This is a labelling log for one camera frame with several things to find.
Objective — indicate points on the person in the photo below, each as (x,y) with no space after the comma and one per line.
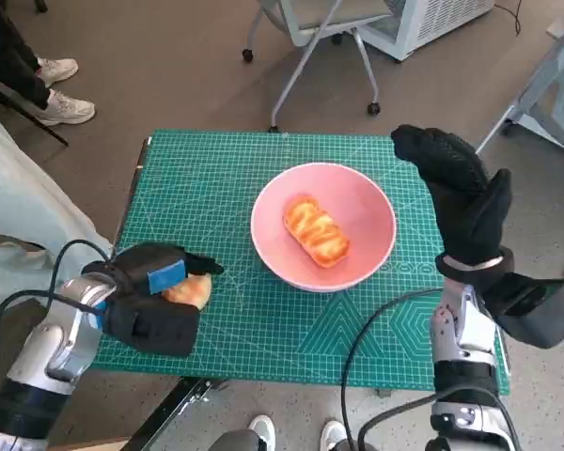
(28,202)
(9,47)

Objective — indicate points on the dark left robot leg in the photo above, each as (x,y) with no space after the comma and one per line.
(239,441)

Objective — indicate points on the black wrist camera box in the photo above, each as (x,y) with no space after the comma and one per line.
(536,319)
(160,329)

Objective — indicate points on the black table edge rail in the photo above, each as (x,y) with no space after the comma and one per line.
(138,174)

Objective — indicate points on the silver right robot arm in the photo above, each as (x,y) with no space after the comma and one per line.
(460,333)

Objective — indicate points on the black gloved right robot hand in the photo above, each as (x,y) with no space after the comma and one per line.
(470,211)

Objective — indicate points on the long toy bread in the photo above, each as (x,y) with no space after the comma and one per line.
(315,230)

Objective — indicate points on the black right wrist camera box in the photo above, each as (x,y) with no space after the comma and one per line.
(536,319)

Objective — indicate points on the round toy bread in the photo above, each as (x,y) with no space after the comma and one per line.
(192,291)

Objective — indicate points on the white right robot shoe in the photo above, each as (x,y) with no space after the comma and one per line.
(334,430)

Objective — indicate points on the metal table leg strut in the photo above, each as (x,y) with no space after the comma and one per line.
(169,409)

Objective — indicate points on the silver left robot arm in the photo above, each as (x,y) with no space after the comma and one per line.
(42,343)

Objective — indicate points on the pink bowl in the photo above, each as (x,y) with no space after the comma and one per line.
(357,206)

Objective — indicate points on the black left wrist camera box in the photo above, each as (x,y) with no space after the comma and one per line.
(160,329)

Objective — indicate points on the white left robot shoe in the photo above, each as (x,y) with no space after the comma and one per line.
(263,428)

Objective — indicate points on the black metal stand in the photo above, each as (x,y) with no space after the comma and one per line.
(51,134)

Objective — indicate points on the white grilled appliance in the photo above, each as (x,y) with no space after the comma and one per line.
(432,23)

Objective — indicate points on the grey office chair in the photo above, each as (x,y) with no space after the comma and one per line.
(329,14)

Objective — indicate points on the white robot shoe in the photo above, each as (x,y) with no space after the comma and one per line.
(334,430)
(263,428)

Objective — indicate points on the green cutting mat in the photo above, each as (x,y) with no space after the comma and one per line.
(263,338)

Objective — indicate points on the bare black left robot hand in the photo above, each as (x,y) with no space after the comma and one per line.
(160,263)

